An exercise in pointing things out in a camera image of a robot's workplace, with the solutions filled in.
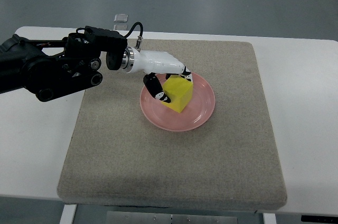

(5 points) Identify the silver floor plate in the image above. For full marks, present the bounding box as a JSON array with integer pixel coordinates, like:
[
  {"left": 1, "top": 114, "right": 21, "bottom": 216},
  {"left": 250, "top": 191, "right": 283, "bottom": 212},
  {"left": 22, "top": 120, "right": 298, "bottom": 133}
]
[
  {"left": 113, "top": 24, "right": 128, "bottom": 31},
  {"left": 114, "top": 14, "right": 128, "bottom": 23}
]

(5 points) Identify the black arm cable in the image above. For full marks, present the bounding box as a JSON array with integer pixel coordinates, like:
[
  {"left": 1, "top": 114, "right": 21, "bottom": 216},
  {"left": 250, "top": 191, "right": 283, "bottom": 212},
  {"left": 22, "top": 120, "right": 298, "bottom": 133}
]
[{"left": 124, "top": 21, "right": 145, "bottom": 51}]

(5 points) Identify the white table leg left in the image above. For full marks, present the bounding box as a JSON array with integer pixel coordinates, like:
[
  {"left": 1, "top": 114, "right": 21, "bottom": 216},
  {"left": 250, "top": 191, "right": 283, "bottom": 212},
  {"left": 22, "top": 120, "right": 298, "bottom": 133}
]
[{"left": 59, "top": 204, "right": 77, "bottom": 224}]

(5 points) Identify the grey metal base plate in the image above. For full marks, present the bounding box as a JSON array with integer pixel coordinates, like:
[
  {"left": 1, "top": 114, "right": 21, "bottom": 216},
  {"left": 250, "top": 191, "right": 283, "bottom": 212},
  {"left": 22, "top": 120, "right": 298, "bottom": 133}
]
[{"left": 106, "top": 211, "right": 238, "bottom": 224}]

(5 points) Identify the yellow foam block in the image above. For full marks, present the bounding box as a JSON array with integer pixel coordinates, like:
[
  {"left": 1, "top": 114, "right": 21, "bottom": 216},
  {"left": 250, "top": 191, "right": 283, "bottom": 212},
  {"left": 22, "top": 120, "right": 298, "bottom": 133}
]
[{"left": 162, "top": 75, "right": 193, "bottom": 113}]

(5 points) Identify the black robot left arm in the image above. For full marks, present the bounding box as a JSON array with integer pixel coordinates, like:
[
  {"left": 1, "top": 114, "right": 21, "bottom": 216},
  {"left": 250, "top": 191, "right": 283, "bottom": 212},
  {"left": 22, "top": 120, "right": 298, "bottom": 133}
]
[{"left": 1, "top": 26, "right": 193, "bottom": 103}]

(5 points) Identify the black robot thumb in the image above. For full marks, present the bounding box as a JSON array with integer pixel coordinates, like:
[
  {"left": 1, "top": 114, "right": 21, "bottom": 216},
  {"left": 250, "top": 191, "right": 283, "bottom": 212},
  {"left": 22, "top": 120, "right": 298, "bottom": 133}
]
[{"left": 143, "top": 73, "right": 171, "bottom": 102}]

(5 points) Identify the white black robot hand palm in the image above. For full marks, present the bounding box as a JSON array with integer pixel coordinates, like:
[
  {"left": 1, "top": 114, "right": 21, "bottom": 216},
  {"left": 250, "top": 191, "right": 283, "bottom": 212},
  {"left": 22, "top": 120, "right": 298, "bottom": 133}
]
[{"left": 121, "top": 47, "right": 185, "bottom": 74}]

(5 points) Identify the pink plastic plate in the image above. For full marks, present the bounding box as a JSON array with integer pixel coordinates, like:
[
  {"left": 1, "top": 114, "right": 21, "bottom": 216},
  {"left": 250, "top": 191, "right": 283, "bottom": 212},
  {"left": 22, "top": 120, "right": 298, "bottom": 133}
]
[{"left": 139, "top": 73, "right": 215, "bottom": 132}]

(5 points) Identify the lower silver floor plate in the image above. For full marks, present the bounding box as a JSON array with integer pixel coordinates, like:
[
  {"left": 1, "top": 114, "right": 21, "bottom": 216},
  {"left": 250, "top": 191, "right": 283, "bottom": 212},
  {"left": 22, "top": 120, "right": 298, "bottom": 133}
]
[{"left": 113, "top": 24, "right": 128, "bottom": 31}]

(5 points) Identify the grey foam mat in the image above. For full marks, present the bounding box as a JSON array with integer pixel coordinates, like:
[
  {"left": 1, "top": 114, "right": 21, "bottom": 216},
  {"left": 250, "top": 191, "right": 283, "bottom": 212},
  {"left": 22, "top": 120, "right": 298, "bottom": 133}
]
[{"left": 57, "top": 39, "right": 287, "bottom": 211}]

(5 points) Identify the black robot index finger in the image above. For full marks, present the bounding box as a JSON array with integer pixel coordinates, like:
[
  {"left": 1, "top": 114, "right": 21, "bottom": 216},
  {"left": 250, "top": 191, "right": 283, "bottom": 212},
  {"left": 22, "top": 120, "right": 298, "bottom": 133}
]
[{"left": 180, "top": 66, "right": 193, "bottom": 82}]

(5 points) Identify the upper silver floor plate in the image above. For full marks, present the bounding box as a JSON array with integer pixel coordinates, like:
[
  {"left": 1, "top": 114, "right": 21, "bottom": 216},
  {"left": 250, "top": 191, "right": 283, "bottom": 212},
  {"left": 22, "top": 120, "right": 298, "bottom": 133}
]
[{"left": 114, "top": 14, "right": 128, "bottom": 23}]

